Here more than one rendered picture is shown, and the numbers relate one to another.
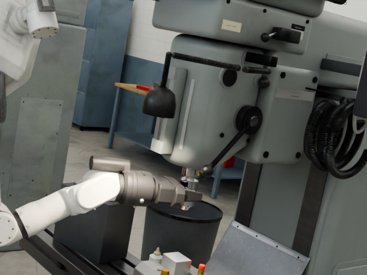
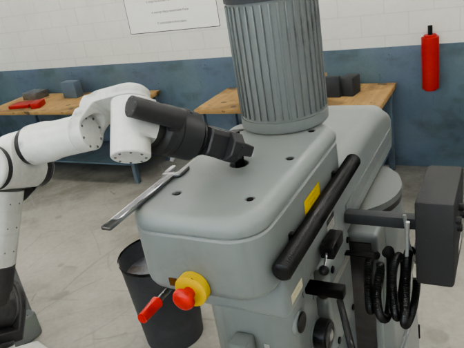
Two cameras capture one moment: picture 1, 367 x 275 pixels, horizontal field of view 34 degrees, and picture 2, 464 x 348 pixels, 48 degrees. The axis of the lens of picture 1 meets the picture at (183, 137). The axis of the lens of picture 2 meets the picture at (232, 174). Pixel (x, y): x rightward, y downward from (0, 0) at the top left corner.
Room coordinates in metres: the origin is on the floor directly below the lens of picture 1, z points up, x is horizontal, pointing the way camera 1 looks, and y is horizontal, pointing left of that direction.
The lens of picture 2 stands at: (0.60, 0.28, 2.27)
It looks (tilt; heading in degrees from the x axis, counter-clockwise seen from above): 23 degrees down; 342
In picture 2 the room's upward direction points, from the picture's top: 10 degrees counter-clockwise
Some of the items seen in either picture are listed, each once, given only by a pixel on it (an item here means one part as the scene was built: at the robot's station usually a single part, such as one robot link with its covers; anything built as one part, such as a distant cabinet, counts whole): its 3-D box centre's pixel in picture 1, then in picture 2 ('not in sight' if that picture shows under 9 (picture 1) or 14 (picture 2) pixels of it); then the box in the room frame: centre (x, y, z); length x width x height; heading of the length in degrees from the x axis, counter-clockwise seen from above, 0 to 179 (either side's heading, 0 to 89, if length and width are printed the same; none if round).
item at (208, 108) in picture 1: (206, 103); (268, 332); (1.49, -0.04, 1.47); 0.21 x 0.19 x 0.32; 42
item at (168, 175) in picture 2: not in sight; (146, 194); (1.47, 0.15, 1.89); 0.24 x 0.04 x 0.01; 133
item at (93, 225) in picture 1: (94, 218); not in sight; (1.79, 0.23, 1.02); 0.22 x 0.12 x 0.20; 52
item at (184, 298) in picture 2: not in sight; (185, 297); (1.32, 0.15, 1.76); 0.04 x 0.03 x 0.04; 42
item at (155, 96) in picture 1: (160, 100); not in sight; (1.28, 0.06, 1.48); 0.07 x 0.07 x 0.06
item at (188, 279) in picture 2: not in sight; (192, 288); (1.34, 0.14, 1.76); 0.06 x 0.02 x 0.06; 42
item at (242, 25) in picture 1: (232, 22); (262, 244); (1.52, -0.07, 1.68); 0.34 x 0.24 x 0.10; 132
